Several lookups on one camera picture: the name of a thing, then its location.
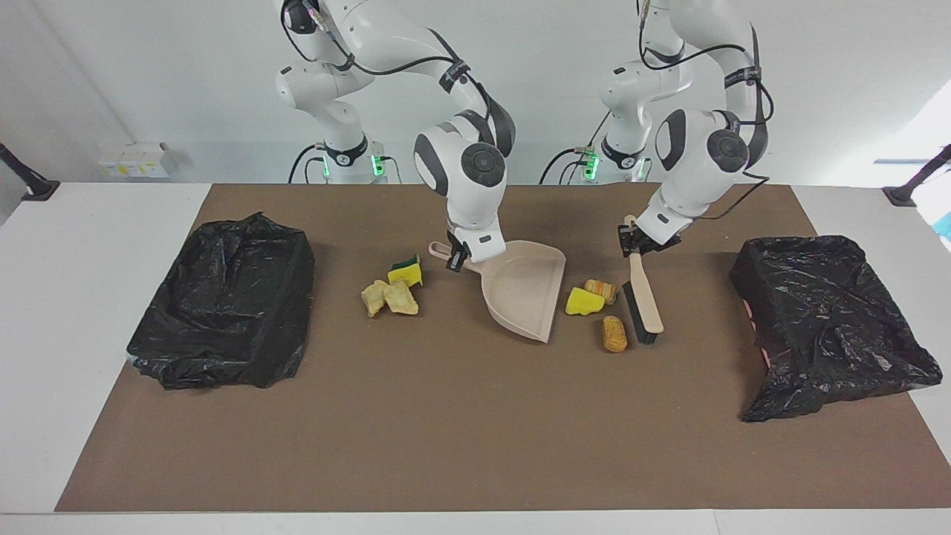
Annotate beige hand brush black bristles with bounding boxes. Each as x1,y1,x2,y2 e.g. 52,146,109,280
621,215,665,346

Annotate beige plastic dustpan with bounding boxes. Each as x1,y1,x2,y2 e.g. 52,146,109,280
428,239,568,344

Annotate brown sponge chunk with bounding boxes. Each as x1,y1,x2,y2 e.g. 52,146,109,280
601,315,629,353

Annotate pink plastic bin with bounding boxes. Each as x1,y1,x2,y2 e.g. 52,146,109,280
745,297,773,366

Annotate black plastic trash bag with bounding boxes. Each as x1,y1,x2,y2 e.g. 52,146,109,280
729,235,944,424
126,212,317,391

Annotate brown paper table mat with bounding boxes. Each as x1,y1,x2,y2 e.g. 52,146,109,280
56,184,951,513

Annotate black base cable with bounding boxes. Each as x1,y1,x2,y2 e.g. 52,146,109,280
539,147,595,184
288,143,328,184

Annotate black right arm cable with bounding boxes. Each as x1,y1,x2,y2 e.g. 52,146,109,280
281,0,513,157

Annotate black camera stand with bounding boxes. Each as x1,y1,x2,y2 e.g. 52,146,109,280
883,144,951,207
0,141,60,202

